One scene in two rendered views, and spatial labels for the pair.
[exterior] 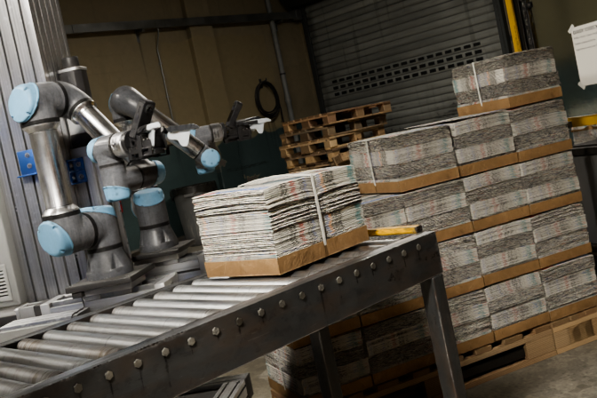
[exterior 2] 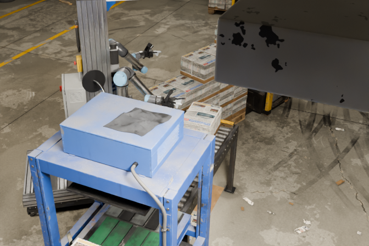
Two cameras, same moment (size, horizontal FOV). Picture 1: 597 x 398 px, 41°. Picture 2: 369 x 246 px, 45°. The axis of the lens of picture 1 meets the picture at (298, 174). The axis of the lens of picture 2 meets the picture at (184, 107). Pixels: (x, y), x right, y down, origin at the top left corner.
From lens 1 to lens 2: 2.79 m
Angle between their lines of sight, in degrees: 35
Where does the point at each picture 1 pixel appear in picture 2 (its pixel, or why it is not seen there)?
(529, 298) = (228, 111)
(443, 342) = (234, 153)
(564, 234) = (241, 90)
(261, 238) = not seen: hidden behind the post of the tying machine
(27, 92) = (124, 78)
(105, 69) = not seen: outside the picture
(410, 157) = (208, 71)
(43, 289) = not seen: hidden behind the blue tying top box
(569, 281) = (239, 104)
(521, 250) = (230, 97)
